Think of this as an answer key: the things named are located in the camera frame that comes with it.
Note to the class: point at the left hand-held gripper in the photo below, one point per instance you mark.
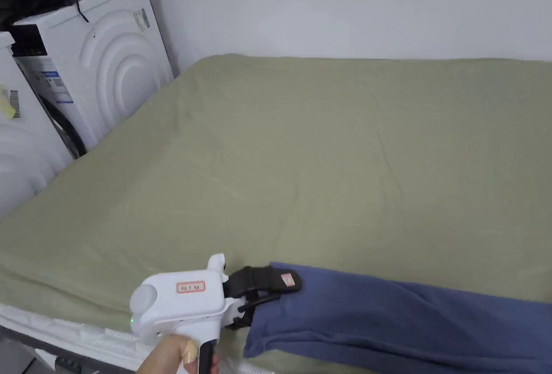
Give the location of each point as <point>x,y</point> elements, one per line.
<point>181,305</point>

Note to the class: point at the dark blue garment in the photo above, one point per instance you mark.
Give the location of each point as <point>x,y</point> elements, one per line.
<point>366,318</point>

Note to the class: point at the person's left hand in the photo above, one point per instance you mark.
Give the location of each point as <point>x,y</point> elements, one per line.
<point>168,356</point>

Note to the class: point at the bed with pale green sheet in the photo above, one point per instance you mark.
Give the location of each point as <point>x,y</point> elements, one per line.
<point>302,154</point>

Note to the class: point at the white washing machine with clothes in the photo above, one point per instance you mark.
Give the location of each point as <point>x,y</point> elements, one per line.
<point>108,68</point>

